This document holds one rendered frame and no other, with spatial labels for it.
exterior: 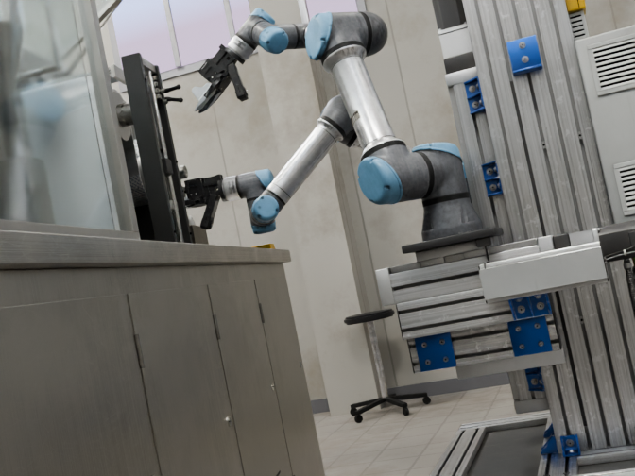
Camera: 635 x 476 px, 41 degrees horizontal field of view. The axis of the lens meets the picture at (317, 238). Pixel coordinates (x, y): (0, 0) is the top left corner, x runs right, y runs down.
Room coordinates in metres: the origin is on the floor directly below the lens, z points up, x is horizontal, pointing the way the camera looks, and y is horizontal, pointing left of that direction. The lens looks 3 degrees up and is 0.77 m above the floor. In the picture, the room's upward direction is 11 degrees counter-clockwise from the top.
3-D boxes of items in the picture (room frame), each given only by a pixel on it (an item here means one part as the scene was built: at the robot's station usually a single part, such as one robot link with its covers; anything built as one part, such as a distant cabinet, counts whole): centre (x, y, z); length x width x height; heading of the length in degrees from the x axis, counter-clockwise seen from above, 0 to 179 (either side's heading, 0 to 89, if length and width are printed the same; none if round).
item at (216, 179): (2.62, 0.31, 1.12); 0.12 x 0.08 x 0.09; 83
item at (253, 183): (2.60, 0.15, 1.11); 0.11 x 0.08 x 0.09; 83
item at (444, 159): (2.08, -0.32, 0.98); 0.13 x 0.12 x 0.14; 118
